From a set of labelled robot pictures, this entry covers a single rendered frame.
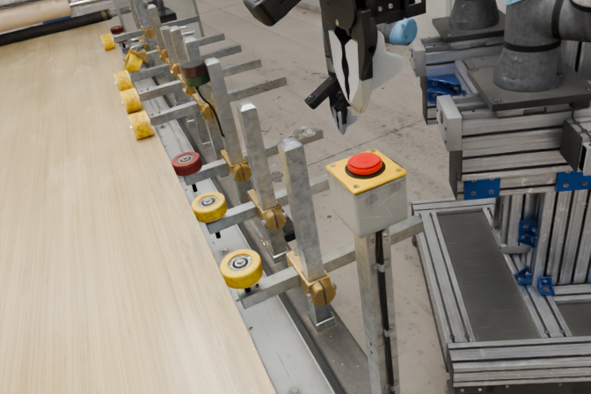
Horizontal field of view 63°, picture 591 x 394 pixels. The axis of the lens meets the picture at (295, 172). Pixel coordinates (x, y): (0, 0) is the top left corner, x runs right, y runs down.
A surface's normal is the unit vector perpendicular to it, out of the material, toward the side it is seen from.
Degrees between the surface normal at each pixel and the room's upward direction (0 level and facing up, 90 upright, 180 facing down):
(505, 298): 0
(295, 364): 0
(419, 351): 0
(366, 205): 90
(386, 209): 90
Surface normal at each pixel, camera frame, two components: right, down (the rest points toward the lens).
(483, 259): -0.15, -0.84
